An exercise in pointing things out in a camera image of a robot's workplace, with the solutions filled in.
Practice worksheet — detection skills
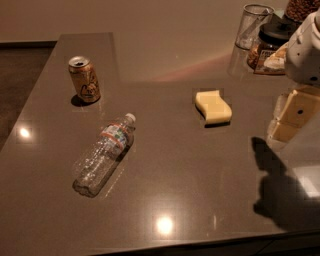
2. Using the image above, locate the yellow sponge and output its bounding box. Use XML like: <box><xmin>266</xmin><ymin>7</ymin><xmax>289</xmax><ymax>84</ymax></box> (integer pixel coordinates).
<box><xmin>195</xmin><ymin>90</ymin><xmax>232</xmax><ymax>125</ymax></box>

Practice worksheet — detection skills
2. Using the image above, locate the jar of brown nuts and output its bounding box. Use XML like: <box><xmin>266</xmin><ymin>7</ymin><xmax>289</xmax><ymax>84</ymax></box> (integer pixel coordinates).
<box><xmin>285</xmin><ymin>0</ymin><xmax>320</xmax><ymax>22</ymax></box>

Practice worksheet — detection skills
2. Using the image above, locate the clear drinking glass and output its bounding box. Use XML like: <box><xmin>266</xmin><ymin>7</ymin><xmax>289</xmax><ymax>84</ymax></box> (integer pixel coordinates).
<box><xmin>235</xmin><ymin>3</ymin><xmax>274</xmax><ymax>50</ymax></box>

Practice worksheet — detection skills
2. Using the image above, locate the glass jar with black lid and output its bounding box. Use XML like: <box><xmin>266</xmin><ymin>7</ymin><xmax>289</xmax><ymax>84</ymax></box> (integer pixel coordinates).
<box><xmin>247</xmin><ymin>22</ymin><xmax>294</xmax><ymax>75</ymax></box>

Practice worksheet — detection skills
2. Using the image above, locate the clear plastic water bottle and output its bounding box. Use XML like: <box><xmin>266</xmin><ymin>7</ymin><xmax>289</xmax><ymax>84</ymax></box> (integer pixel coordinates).
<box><xmin>73</xmin><ymin>113</ymin><xmax>136</xmax><ymax>197</ymax></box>

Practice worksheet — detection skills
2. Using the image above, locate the orange soda can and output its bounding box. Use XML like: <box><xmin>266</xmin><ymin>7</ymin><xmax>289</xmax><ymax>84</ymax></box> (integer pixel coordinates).
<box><xmin>68</xmin><ymin>56</ymin><xmax>101</xmax><ymax>104</ymax></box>

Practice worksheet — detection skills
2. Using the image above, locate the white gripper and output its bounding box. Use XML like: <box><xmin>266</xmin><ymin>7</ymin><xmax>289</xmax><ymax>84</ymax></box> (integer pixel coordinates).
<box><xmin>278</xmin><ymin>8</ymin><xmax>320</xmax><ymax>128</ymax></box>

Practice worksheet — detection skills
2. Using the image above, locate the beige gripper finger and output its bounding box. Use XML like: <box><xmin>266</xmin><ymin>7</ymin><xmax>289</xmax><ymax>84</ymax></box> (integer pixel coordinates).
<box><xmin>267</xmin><ymin>120</ymin><xmax>299</xmax><ymax>143</ymax></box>

